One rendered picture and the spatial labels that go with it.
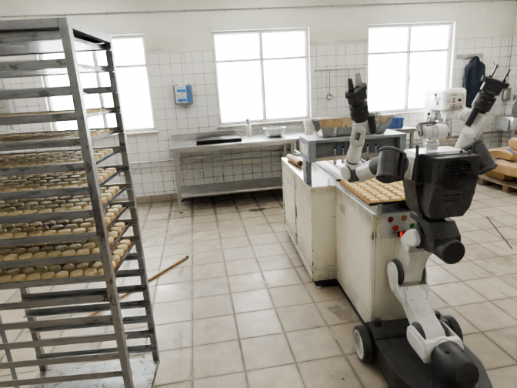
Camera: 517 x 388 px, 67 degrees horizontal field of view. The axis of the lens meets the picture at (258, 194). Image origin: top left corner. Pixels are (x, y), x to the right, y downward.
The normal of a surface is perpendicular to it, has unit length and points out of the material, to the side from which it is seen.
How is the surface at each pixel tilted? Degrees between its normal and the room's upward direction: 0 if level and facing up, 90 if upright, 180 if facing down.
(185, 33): 90
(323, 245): 90
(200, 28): 90
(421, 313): 33
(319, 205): 90
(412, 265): 115
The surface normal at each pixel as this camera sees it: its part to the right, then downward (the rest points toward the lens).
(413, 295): 0.01, -0.66
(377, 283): 0.11, 0.25
